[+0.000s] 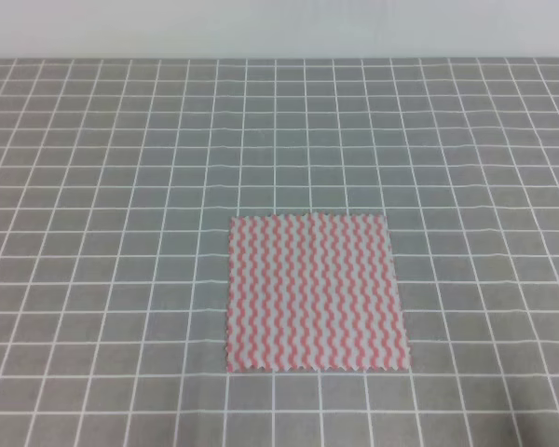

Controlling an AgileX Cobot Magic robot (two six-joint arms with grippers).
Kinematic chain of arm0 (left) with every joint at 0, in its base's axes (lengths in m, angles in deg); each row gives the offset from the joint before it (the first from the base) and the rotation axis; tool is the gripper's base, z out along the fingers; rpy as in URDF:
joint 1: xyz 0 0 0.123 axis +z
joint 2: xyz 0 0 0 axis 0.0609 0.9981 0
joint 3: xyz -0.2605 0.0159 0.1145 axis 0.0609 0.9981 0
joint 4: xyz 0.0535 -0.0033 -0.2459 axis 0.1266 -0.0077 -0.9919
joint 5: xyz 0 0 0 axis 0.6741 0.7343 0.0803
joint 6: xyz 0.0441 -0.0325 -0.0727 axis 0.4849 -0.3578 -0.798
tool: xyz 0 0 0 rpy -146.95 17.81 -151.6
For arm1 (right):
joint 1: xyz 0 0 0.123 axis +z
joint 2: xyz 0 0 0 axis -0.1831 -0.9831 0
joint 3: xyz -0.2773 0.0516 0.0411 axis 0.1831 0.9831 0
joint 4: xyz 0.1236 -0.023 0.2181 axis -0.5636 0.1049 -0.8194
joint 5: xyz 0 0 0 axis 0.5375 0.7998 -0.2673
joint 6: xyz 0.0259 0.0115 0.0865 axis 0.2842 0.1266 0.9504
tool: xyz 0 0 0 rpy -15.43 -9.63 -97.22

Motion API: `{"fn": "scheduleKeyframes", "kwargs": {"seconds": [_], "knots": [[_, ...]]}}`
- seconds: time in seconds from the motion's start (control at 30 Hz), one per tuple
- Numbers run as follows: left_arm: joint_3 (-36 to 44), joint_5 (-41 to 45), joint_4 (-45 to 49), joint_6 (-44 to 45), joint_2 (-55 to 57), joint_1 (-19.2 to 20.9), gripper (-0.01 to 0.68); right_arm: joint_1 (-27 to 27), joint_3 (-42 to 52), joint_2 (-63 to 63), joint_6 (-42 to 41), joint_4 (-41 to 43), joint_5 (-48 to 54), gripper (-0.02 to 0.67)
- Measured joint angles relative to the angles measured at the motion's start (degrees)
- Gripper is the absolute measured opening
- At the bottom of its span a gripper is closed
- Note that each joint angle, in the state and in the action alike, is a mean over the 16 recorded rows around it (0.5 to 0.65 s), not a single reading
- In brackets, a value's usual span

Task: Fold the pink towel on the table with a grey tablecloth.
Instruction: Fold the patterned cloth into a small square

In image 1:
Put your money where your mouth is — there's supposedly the pink white wavy towel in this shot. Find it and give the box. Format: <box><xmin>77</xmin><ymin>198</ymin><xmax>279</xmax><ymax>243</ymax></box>
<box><xmin>225</xmin><ymin>212</ymin><xmax>411</xmax><ymax>373</ymax></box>

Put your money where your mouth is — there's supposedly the grey checked tablecloth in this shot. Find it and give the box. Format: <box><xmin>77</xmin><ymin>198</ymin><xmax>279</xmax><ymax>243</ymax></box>
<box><xmin>0</xmin><ymin>58</ymin><xmax>559</xmax><ymax>446</ymax></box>

